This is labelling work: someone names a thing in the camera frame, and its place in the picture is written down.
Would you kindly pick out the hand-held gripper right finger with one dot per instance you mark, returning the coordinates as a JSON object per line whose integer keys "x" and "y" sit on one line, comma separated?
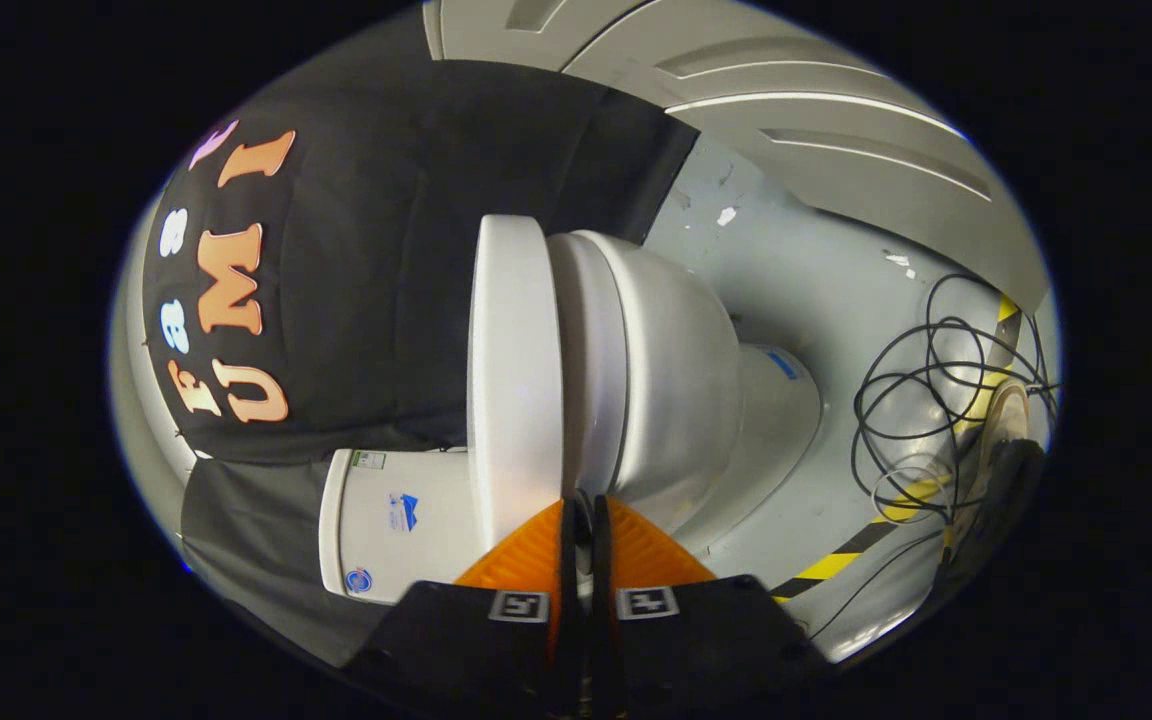
{"x": 602, "y": 600}

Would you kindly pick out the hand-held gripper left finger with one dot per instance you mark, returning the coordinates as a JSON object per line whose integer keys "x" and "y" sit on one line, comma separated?
{"x": 572, "y": 600}

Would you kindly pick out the white toilet lid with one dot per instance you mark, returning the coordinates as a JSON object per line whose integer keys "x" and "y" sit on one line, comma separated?
{"x": 514, "y": 370}

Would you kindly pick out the white toilet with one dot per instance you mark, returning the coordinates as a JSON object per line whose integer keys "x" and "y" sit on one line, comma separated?
{"x": 676, "y": 380}

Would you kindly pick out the yellow black hazard tape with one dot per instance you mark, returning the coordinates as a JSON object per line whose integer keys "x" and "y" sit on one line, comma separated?
{"x": 826, "y": 566}

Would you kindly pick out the black backdrop cloth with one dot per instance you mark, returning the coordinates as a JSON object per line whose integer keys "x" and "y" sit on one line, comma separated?
{"x": 386, "y": 300}

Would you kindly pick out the white cabinet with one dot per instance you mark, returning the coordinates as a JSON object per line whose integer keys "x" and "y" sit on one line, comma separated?
{"x": 836, "y": 170}

